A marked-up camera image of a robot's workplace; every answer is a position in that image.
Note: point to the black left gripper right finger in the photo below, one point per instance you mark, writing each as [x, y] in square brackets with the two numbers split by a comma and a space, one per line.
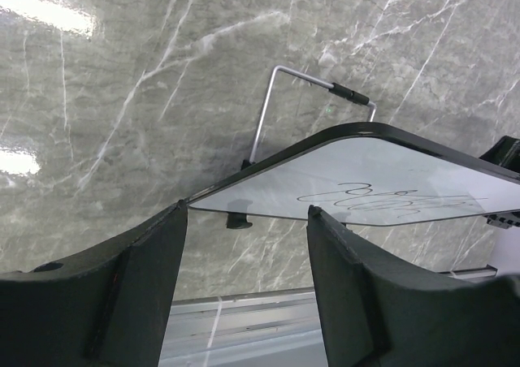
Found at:
[376, 309]

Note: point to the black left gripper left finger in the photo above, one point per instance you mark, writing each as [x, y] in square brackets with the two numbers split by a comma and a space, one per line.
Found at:
[108, 305]

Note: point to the black framed whiteboard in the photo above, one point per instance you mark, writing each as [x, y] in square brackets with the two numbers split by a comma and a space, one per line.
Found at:
[369, 174]

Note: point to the silver wire whiteboard stand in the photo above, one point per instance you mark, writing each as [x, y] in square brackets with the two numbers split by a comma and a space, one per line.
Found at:
[297, 104]

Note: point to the aluminium table edge rail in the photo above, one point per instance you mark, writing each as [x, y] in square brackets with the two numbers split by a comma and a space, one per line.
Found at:
[275, 328]

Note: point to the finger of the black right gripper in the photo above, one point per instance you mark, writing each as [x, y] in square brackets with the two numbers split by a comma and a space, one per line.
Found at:
[505, 153]

